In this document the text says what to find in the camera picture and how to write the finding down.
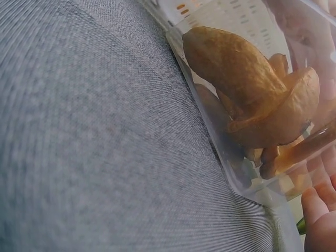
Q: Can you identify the person's right hand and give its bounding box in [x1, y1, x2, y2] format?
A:
[272, 0, 336, 252]

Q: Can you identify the clear plastic container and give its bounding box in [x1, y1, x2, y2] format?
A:
[136, 0, 336, 204]

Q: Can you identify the small green object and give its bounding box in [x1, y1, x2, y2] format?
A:
[296, 217, 307, 235]

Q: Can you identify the pile of brown dried pieces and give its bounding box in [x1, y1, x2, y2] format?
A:
[181, 26, 336, 182]

